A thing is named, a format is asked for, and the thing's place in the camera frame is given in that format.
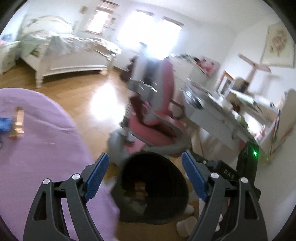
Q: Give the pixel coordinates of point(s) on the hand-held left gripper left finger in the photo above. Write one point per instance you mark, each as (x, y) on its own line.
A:
(96, 178)

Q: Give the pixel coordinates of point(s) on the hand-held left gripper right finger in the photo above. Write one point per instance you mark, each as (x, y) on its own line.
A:
(195, 178)

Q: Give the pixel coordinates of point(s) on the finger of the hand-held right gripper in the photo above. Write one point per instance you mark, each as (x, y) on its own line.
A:
(208, 165)

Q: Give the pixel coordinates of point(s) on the black trash bin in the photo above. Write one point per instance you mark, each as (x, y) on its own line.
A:
(157, 166)

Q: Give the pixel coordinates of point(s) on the red snack box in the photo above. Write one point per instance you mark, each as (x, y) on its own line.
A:
(140, 188)

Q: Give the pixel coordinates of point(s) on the person's right hand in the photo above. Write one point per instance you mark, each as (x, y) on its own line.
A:
(219, 217)

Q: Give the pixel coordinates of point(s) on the white slipper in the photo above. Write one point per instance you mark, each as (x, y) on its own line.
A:
(189, 209)
(186, 226)

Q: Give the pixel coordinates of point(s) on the white desk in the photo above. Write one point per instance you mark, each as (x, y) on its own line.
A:
(212, 115)

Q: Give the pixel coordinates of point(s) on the pink desk chair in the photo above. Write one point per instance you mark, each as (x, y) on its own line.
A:
(161, 88)

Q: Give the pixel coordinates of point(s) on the small tan wooden item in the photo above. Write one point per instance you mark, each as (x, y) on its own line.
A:
(18, 122)

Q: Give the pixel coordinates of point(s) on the pink and white desk lamp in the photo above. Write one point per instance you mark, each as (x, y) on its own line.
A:
(253, 67)

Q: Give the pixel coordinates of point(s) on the white dresser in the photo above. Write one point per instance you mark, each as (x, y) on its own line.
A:
(185, 68)

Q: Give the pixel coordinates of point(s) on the small blue packet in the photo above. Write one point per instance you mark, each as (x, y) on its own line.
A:
(5, 126)

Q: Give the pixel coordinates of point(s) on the pile of dark clothes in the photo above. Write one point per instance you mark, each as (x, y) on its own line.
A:
(127, 71)

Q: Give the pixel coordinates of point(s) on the bright window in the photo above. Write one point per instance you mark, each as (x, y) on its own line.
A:
(136, 27)
(168, 37)

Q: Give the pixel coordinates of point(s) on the floral duvet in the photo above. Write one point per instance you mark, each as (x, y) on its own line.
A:
(76, 42)

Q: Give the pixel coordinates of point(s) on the white nightstand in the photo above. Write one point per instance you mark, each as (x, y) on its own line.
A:
(8, 58)

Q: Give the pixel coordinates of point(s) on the window with red blind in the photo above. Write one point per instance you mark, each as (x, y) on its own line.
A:
(99, 20)

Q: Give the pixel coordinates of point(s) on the small wooden picture frame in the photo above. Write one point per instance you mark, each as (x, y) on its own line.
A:
(226, 81)

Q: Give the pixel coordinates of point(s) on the white bed frame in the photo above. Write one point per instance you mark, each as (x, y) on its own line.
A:
(69, 64)

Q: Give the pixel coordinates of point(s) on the framed floral wall picture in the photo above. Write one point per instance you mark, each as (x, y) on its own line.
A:
(278, 44)

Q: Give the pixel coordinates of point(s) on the small wall picture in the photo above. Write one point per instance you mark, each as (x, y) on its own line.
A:
(83, 9)

